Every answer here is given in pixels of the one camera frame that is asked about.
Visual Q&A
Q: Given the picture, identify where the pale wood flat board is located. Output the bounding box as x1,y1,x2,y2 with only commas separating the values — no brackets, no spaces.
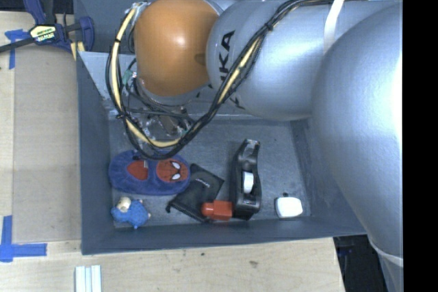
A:
12,12,83,244

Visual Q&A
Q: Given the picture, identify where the blue toy animal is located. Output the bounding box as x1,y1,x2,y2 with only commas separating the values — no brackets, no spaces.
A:
109,196,153,230

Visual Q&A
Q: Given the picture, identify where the grey metal bin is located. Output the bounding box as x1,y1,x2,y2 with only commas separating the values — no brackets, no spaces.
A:
72,0,369,256

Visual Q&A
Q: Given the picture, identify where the black tape dispenser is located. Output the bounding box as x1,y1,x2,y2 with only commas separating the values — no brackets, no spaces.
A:
229,137,263,221

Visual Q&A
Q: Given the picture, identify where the red-orange plastic block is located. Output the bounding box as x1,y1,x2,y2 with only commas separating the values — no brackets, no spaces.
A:
201,200,235,222

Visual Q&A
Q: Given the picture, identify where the white rounded box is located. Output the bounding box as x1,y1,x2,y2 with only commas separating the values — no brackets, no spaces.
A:
274,192,305,220

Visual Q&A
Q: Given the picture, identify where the blue slipper with red faces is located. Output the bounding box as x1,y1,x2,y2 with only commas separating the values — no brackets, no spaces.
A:
108,149,192,197

